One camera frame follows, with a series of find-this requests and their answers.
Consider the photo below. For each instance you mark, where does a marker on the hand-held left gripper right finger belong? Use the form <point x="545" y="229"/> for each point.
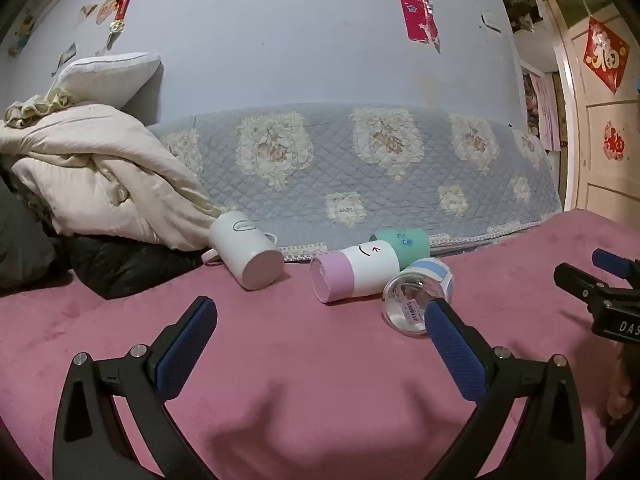
<point x="452" y="350"/>

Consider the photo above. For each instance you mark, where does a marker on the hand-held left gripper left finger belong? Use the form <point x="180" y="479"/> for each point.
<point x="186" y="340"/>

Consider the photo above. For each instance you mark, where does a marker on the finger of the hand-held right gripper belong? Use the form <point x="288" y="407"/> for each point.
<point x="612" y="262"/>
<point x="575" y="280"/>

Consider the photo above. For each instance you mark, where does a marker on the blue striped glass cup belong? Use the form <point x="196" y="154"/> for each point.
<point x="407" y="300"/>

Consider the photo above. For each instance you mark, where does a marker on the green cup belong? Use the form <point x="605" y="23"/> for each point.
<point x="407" y="246"/>

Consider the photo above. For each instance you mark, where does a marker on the pink and white cup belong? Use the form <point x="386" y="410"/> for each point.
<point x="360" y="267"/>

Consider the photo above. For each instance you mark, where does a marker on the person's right hand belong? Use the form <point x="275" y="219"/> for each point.
<point x="620" y="390"/>

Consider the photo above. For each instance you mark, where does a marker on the cream panelled door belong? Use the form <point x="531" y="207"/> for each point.
<point x="605" y="185"/>

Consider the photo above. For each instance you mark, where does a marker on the black jacket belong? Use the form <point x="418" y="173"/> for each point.
<point x="125" y="267"/>

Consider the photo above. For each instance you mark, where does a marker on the white mug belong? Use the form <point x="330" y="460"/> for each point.
<point x="240" y="250"/>

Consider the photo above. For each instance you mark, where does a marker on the pink blanket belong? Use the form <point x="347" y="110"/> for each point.
<point x="300" y="360"/>

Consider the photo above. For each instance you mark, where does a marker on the red paper cutout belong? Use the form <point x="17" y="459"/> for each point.
<point x="615" y="141"/>

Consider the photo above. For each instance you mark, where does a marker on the dark grey cloth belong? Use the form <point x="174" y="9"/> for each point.
<point x="25" y="250"/>

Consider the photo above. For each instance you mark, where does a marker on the cream quilt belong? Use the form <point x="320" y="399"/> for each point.
<point x="100" y="175"/>

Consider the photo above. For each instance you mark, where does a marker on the red diamond paper decoration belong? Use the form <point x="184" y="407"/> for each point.
<point x="606" y="55"/>

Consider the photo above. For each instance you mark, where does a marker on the blue floral quilted cover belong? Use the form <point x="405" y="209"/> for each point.
<point x="325" y="170"/>

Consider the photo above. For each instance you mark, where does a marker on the white pillow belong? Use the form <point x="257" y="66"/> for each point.
<point x="107" y="80"/>

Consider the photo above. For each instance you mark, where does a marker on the cream ruffled cloth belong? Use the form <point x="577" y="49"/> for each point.
<point x="35" y="107"/>

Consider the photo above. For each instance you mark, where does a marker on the red hanging ornament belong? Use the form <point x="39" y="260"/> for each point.
<point x="125" y="0"/>

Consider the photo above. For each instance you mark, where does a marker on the torn wall sticker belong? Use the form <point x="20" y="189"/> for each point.
<point x="65" y="57"/>

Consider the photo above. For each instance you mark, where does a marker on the red wall banner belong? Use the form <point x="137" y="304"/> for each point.
<point x="412" y="0"/>

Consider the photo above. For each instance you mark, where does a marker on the cartoon wall sticker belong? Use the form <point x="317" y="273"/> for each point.
<point x="21" y="35"/>
<point x="107" y="7"/>

